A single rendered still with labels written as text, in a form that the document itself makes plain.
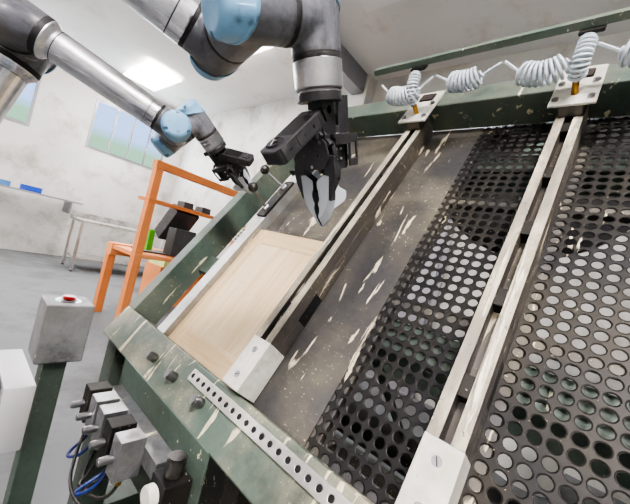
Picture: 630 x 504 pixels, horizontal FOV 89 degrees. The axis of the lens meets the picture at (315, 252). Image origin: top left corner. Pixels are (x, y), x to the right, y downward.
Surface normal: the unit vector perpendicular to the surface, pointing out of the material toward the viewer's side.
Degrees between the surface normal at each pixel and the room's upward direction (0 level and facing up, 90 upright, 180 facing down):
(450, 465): 58
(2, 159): 90
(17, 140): 90
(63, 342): 90
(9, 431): 90
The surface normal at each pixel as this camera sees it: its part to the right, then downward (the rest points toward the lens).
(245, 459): -0.41, -0.66
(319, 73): 0.04, 0.33
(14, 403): 0.74, 0.18
